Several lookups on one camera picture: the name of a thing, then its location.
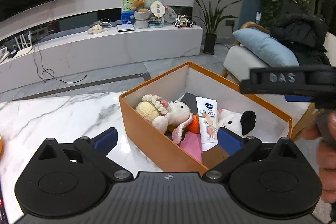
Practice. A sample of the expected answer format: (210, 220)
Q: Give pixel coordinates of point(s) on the grey box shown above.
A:
(189, 103)

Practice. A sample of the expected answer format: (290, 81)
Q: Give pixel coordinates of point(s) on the blue pillow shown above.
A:
(265, 48)

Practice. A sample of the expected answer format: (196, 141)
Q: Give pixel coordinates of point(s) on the cow pattern figurine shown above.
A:
(185, 22)

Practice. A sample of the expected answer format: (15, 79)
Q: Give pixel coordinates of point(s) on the person's right hand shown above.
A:
(328, 174)

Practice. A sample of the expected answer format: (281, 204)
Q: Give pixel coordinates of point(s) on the potted long-leaf plant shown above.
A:
(211, 29)

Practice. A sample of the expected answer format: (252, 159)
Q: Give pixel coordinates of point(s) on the white marble tv cabinet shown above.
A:
(118, 50)

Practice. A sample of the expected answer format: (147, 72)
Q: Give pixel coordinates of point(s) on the flower painting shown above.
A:
(127, 7)

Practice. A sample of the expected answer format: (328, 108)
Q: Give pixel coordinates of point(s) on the pink phone wallet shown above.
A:
(191, 146)

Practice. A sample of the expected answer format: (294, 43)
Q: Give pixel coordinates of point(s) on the white hand cream tube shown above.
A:
(208, 121)

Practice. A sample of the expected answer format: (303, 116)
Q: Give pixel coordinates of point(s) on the wall socket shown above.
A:
(231, 22)

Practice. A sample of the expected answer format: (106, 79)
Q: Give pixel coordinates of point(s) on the crochet sheep doll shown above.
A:
(173, 108)

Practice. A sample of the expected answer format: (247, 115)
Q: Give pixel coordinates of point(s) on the brown teddy bear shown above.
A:
(138, 3)

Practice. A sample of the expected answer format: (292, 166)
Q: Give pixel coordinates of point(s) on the black jacket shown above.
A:
(302, 35)

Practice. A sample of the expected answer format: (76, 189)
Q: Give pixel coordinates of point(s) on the white wall device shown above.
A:
(258, 16)

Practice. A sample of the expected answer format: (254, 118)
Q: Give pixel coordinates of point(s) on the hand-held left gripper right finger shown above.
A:
(229, 141)

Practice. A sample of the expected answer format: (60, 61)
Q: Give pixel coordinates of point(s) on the white power strip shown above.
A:
(98, 28)

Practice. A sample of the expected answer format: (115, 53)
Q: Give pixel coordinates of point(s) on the grey notebook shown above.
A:
(126, 27)

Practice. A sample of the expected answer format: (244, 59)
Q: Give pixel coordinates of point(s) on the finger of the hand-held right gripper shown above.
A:
(252, 86)

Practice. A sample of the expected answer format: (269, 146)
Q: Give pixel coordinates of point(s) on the white router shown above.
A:
(23, 49)

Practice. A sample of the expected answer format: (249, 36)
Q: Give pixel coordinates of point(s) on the small white display device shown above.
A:
(4, 54)

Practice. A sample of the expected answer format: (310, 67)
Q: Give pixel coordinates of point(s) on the round white hand fan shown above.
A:
(158, 9)

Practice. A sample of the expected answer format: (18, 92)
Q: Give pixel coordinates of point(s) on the orange crochet fruit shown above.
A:
(195, 124)

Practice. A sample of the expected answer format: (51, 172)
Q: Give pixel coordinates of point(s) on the wooden armchair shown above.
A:
(241, 58)

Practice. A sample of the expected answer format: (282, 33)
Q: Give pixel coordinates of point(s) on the orange storage box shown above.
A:
(157, 140)

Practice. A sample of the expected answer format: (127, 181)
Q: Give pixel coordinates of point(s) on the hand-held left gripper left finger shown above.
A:
(106, 138)

